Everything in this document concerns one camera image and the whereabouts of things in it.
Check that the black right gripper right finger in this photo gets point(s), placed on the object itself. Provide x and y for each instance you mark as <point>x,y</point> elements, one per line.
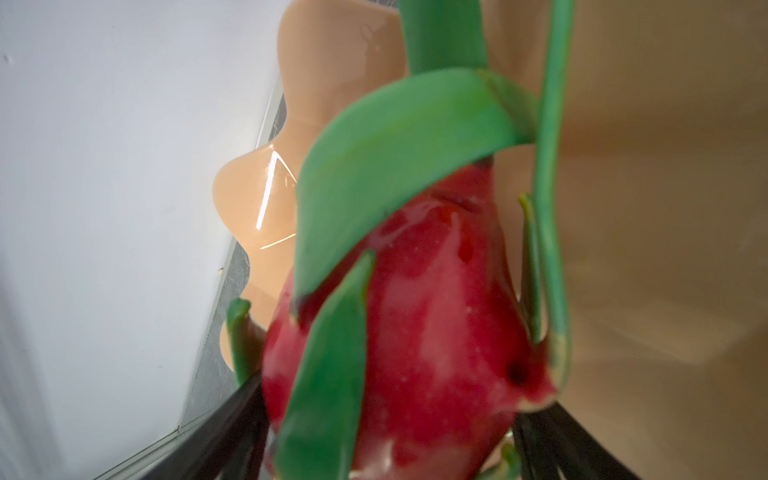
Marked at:
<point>554,445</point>

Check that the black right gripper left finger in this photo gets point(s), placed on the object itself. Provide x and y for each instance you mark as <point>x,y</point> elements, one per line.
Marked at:
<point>231,441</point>

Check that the red dragon fruit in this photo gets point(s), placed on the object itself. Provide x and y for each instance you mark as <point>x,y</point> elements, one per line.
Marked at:
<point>426,307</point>

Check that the pink wavy fruit plate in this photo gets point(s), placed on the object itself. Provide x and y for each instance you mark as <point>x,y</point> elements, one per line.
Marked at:
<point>661,201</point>

